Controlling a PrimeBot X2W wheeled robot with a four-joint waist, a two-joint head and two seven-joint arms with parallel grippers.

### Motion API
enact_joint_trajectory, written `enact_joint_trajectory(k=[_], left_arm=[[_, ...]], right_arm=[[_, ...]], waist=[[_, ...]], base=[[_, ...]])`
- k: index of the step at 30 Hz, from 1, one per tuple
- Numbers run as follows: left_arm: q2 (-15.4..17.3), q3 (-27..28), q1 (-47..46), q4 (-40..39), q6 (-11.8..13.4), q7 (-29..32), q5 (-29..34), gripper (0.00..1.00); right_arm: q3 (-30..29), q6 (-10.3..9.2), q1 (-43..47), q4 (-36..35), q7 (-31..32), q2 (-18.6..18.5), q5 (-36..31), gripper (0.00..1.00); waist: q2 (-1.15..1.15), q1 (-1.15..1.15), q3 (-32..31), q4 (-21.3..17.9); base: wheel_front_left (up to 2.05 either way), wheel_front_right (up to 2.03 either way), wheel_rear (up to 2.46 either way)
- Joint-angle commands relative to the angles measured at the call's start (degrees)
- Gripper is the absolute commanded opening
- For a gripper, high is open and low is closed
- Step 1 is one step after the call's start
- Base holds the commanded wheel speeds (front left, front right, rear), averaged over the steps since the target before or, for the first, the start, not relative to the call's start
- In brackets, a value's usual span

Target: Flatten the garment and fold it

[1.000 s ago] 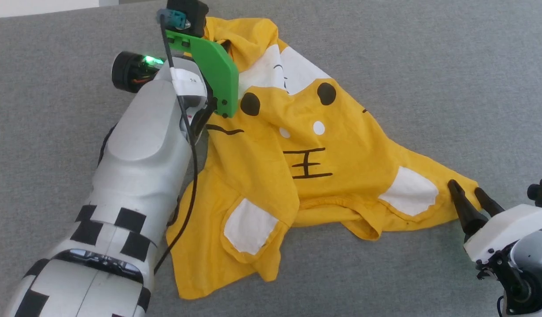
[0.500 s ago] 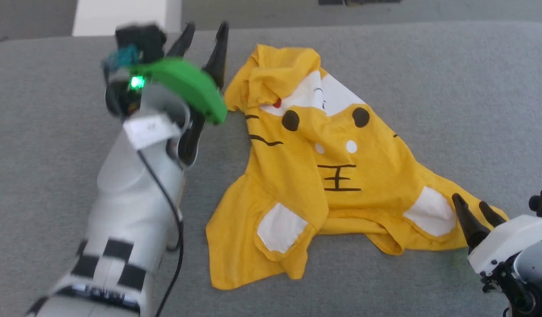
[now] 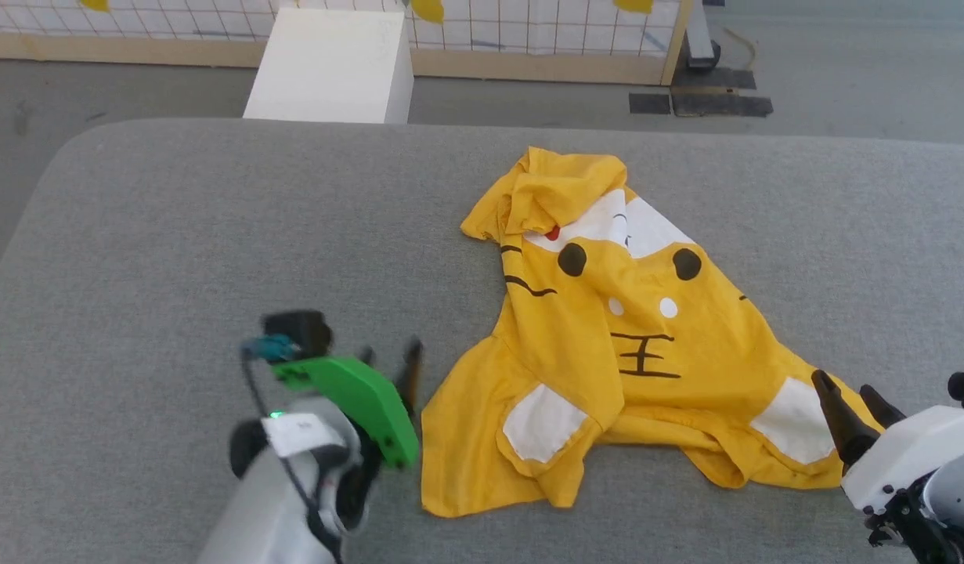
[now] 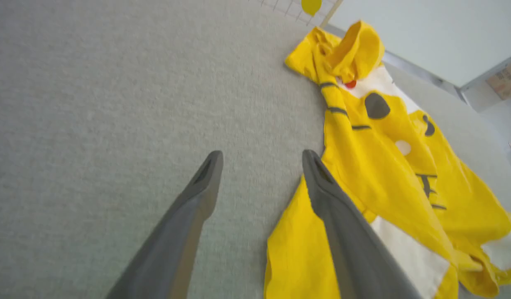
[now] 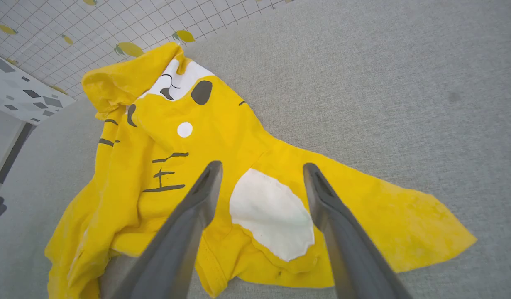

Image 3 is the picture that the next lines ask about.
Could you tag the grey metal stand foot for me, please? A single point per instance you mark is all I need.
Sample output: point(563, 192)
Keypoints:
point(701, 39)

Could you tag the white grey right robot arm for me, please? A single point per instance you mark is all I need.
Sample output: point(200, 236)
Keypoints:
point(940, 509)

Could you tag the small black floor mat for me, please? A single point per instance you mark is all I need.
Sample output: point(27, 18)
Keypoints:
point(650, 103)

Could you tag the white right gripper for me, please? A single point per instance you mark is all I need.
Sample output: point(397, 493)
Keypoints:
point(908, 450)

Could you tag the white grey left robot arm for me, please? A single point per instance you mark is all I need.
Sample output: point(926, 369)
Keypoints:
point(270, 501)

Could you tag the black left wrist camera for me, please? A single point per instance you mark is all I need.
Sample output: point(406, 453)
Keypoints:
point(297, 330)

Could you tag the yellow cartoon face shirt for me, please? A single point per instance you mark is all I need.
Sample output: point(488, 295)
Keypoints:
point(646, 352)

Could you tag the large black floor mat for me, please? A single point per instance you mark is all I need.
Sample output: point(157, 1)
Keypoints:
point(720, 98)

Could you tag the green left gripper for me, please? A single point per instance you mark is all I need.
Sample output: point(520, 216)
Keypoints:
point(364, 403)

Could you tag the white box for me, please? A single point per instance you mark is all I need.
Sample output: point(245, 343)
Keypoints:
point(333, 66)

